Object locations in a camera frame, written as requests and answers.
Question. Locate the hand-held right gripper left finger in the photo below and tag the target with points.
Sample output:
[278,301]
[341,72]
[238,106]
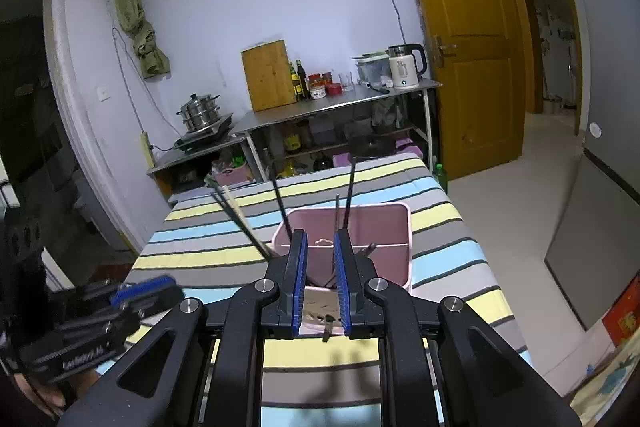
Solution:
[299,287]

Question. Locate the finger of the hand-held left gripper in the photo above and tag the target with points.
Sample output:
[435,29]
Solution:
[150,307]
[145,289]

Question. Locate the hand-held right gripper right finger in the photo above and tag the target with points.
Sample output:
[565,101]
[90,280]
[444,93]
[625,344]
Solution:
[341,287]

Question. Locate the pink plastic utensil basket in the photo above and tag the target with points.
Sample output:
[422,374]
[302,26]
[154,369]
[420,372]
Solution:
[380,232]

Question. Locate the metal chopstick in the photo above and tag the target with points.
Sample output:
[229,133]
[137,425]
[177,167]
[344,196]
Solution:
[335,212]

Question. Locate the black chopstick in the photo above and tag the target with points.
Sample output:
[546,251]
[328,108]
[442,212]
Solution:
[245,227]
[351,187]
[238,224]
[283,209]

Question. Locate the person's left hand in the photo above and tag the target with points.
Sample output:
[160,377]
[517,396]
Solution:
[45,392]

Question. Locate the striped cloth cover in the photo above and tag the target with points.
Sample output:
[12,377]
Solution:
[450,227]

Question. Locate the low metal shelf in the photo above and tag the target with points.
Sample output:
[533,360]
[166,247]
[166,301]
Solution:
[170,164]

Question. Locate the yellow power strip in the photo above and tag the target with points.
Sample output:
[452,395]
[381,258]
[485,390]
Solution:
[145,149]

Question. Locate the dark round pan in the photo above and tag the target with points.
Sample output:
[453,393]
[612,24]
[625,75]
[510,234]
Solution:
[371,146]

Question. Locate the green plastic bottle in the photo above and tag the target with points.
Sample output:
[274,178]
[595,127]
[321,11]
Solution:
[440,179]

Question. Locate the black induction cooker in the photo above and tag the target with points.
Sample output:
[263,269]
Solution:
[205,138]

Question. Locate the grey cloth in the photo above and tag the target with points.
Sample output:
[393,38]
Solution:
[386,114]

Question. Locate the metal counter shelf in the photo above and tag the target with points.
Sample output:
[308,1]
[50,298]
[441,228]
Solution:
[325,107]

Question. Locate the stainless steamer pot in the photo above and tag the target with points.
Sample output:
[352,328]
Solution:
[200,112]

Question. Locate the red tin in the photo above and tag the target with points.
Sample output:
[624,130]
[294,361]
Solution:
[333,89]

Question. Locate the red-lid jar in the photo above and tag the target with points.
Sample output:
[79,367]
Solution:
[316,89]

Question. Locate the dark bottle with yellow label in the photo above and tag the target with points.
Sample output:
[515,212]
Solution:
[294,84]

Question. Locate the clear drinking glass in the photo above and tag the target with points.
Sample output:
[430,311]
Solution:
[347,83]

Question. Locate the dark glass bottle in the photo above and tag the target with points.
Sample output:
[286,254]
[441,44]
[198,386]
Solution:
[302,82]

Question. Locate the wooden cutting board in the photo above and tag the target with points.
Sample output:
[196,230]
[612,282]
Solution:
[267,74]

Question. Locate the clear plastic container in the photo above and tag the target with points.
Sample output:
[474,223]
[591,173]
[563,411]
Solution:
[374,69]

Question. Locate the white electric kettle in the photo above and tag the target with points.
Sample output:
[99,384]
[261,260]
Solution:
[405,69]

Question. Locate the green curtain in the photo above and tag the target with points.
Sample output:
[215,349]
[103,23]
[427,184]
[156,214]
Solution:
[132,7]

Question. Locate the yellow wooden door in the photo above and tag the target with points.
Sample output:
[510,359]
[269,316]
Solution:
[465,32]

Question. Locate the pale printed cloth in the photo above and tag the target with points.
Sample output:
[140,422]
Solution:
[610,377]

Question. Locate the red cardboard box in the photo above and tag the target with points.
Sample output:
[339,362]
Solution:
[625,312]

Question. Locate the grey refrigerator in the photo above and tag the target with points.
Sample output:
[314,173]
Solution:
[600,107]

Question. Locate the white wall switch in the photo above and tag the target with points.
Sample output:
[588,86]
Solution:
[103,94]

